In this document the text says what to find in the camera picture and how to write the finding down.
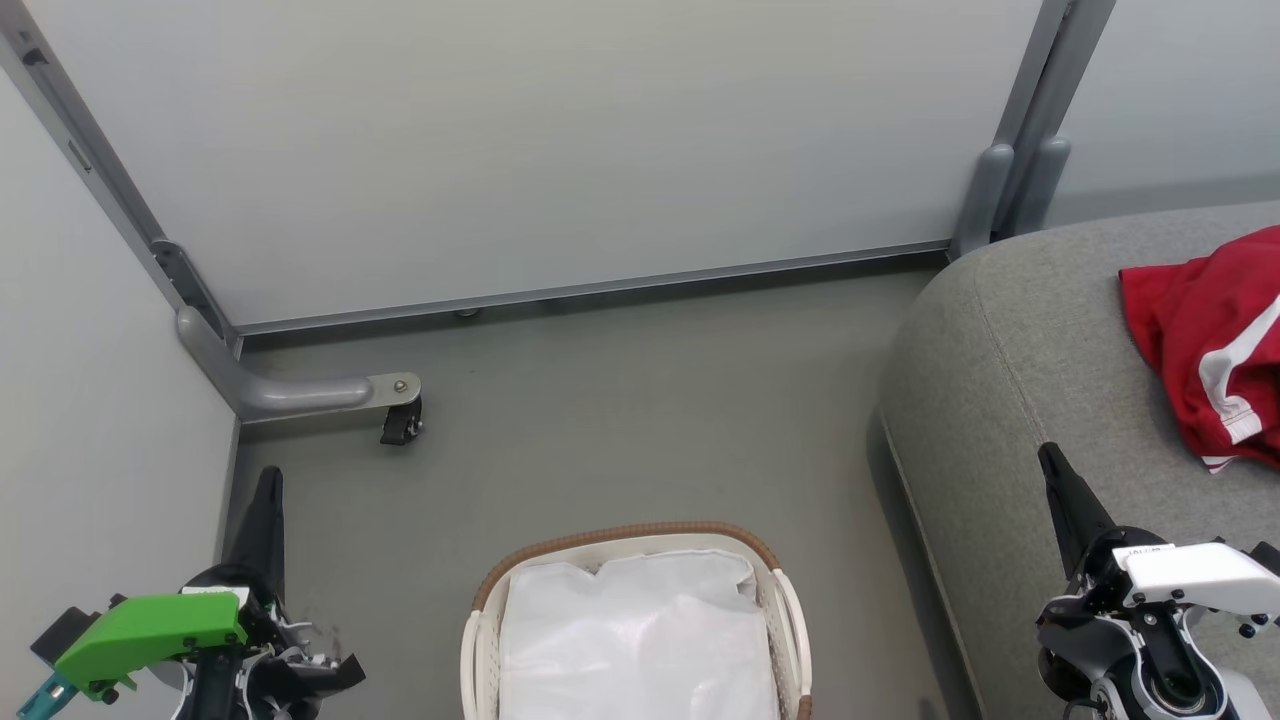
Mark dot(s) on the grey fabric sofa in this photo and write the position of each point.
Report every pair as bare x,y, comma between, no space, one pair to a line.
1020,350

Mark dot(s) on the red garment with white stripes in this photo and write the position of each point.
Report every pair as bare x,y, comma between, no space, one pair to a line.
1170,320

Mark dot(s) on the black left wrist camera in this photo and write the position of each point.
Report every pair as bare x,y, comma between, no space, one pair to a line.
60,628

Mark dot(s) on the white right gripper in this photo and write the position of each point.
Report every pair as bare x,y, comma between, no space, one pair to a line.
1200,580

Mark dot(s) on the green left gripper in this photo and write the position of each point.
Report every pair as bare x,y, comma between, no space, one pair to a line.
150,630

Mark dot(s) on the grey partition bottom rail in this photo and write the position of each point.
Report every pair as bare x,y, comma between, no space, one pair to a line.
600,285

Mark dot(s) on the grey partition corner post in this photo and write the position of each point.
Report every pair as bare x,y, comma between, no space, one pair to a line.
100,165

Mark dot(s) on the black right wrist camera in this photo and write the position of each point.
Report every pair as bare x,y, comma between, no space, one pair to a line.
1268,556

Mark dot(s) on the white basket with brown rim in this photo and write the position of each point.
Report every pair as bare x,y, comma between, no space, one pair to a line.
785,610

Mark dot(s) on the grey partition support leg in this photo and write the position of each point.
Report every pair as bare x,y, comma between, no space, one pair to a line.
290,395

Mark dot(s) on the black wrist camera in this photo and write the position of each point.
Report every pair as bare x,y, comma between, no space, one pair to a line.
60,628
1268,556

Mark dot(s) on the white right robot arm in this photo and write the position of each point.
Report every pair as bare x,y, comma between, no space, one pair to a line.
1150,670

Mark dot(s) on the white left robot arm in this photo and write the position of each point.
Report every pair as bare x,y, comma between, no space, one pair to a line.
215,690

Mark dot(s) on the white basket liner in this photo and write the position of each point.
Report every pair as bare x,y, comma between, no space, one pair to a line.
640,640

